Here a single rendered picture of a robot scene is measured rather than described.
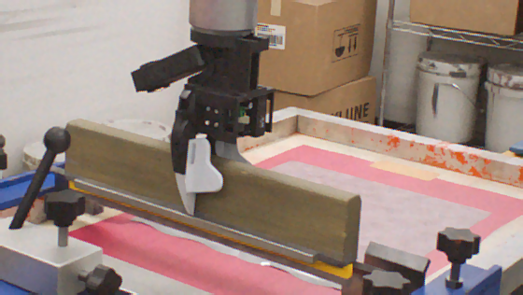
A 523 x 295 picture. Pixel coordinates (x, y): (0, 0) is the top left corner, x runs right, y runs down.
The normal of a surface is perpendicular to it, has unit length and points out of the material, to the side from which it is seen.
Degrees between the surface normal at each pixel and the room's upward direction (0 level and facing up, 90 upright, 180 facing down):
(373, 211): 0
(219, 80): 90
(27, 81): 90
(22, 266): 90
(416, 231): 0
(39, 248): 0
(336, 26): 90
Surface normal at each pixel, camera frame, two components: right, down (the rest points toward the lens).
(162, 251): 0.05, -0.97
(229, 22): 0.17, 0.26
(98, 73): 0.80, 0.19
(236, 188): -0.59, 0.18
